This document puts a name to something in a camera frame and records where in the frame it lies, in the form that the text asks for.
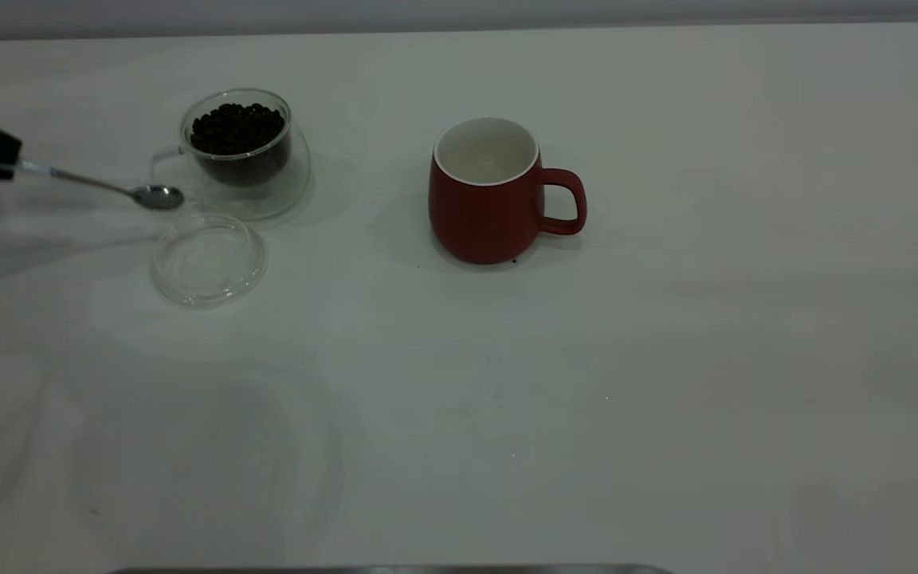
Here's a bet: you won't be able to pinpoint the metal spoon with white handle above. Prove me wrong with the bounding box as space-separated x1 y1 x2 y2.
0 156 186 212

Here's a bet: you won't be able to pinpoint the red ceramic mug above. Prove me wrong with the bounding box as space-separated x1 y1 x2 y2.
428 116 588 265

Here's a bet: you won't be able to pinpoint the clear glass lid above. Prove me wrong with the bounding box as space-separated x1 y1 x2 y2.
149 212 268 309

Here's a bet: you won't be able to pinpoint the dark coffee beans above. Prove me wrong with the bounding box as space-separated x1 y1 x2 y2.
190 103 291 189

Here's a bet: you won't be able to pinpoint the clear glass cup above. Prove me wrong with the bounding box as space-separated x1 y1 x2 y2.
150 88 312 222

